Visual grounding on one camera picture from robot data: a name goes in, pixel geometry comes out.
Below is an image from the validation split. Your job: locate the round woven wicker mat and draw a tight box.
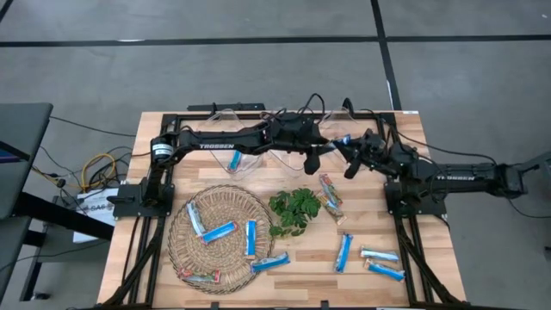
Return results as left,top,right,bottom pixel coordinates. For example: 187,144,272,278
166,183,276,295

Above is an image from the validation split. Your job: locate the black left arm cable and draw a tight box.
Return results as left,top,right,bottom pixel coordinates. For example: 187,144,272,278
257,92,328,126

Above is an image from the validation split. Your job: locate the thin black floor cable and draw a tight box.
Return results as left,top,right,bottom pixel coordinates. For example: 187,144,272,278
49,115,137,139

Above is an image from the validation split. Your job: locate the black desk leg frame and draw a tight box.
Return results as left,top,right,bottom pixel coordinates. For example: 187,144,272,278
12,191,115,302

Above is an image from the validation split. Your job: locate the black power strip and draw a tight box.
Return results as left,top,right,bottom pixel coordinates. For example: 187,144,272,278
187,102,267,113

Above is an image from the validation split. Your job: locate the long black power cable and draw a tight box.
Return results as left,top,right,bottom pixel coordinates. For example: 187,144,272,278
342,97,498,165

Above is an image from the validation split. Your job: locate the red and green granola bar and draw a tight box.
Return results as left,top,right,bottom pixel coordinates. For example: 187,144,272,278
176,267,221,284
319,173,344,207

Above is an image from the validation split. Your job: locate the orange and green granola bar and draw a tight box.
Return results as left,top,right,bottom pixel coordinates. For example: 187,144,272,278
317,193,348,226

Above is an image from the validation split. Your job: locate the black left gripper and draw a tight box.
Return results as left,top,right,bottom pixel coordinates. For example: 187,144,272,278
292,112,341,176

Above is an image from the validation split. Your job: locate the grey stand base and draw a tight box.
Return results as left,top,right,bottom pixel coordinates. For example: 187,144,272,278
511,150,551,176

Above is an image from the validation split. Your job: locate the clear plastic container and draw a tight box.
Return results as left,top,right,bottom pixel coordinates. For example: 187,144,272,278
251,108,327,178
313,107,388,173
196,108,267,176

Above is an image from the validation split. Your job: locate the white printed paper sheet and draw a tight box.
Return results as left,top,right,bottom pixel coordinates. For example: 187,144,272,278
72,188,120,244

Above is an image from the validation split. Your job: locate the yellow cable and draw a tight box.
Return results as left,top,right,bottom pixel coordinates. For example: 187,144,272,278
80,153,117,190

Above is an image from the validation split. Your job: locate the black looped floor cable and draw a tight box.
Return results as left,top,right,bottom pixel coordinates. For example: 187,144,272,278
506,197,551,220

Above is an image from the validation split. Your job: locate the black aluminium table frame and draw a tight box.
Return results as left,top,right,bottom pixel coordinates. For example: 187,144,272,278
96,111,468,310

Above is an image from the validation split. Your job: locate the green leafy plant sprig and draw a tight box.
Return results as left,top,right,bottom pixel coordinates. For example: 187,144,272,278
267,188,323,238

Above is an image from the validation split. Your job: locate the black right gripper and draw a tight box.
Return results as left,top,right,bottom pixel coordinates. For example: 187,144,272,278
337,128,388,180

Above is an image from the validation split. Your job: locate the grey desk panel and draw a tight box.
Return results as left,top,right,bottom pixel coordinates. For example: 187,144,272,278
0,214,34,298

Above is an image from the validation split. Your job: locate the white and blue granola bar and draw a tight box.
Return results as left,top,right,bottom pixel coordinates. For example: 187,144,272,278
186,200,207,238

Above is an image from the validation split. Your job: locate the grey desk top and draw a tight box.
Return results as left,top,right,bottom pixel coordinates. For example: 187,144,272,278
0,102,54,220

